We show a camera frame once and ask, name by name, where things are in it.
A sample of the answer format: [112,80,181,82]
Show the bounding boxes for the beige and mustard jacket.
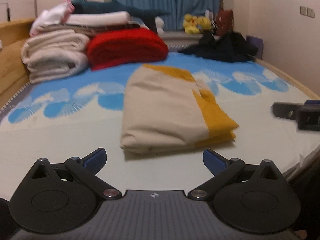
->
[120,64,239,154]

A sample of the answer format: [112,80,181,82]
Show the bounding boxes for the black clothes pile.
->
[178,32,258,63]

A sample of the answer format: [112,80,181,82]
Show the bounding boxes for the purple box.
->
[246,35,264,60]

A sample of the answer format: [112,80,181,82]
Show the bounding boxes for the wooden bed headboard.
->
[0,18,35,107]

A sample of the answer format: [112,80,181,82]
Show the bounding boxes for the white folded blanket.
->
[21,30,90,84]

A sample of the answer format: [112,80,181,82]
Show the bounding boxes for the dark red bag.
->
[215,10,234,37]

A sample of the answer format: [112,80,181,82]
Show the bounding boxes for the red folded blanket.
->
[86,28,169,71]

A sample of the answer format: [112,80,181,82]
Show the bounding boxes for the yellow plush toys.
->
[183,14,216,34]

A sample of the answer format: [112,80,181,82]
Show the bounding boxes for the white folded cloth on stack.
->
[65,11,131,27]

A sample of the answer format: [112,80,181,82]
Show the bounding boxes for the pink white cloth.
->
[29,0,75,37]

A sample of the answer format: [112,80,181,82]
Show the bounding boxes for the teal garment on stack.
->
[71,0,170,20]

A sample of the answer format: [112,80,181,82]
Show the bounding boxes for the wooden bed frame rail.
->
[255,59,320,100]

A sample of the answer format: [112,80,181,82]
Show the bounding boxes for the wall switch plate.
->
[300,6,315,18]

